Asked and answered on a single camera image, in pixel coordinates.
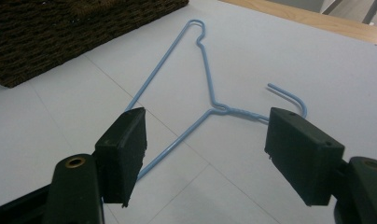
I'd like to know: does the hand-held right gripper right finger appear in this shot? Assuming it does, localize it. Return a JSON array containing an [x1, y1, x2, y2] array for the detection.
[[263, 106, 346, 207]]

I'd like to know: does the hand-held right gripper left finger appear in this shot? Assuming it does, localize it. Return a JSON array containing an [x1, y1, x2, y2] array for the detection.
[[93, 106, 148, 208]]

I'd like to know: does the white desk frame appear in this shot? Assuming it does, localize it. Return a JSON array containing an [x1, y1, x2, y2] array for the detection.
[[320, 0, 377, 25]]

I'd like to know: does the brown woven basket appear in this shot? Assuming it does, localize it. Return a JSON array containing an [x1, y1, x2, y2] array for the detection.
[[0, 0, 190, 89]]

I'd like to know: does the white table sheet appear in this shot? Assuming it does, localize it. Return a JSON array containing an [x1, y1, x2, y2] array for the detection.
[[0, 0, 377, 224]]

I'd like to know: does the blue wire clothes hanger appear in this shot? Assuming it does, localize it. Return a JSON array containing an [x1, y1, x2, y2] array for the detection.
[[124, 19, 309, 182]]

